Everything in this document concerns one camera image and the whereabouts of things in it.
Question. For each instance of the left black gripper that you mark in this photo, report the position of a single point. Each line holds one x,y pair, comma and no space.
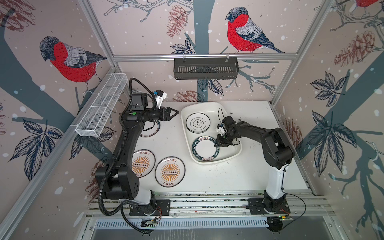
167,117

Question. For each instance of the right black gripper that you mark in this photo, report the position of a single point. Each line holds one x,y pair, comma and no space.
219,137

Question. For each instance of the green rim plate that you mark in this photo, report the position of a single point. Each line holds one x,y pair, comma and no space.
204,148

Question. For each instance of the white plate black emblem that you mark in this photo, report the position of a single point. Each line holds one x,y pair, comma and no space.
198,123

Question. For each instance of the orange sunburst plate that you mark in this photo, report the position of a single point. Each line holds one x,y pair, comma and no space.
170,172
143,162

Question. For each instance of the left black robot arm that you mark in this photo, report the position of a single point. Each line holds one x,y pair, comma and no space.
118,184

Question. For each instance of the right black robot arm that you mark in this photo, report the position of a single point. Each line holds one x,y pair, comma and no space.
276,150

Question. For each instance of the white plastic bin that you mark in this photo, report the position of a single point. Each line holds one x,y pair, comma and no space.
216,112

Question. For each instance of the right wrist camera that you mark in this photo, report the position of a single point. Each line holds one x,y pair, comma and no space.
221,129

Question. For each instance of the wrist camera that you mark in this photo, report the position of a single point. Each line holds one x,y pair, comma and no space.
221,129
160,96

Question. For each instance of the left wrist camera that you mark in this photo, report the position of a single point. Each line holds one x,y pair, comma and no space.
160,96

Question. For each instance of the green red ring plate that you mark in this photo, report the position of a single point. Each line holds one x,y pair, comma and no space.
150,129

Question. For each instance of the black wall basket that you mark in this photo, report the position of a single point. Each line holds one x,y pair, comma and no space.
206,69

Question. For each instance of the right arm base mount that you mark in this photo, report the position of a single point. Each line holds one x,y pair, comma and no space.
268,206

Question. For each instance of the white wire mesh basket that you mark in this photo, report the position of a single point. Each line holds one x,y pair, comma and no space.
97,115

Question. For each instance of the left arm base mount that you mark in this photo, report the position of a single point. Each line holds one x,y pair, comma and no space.
154,208

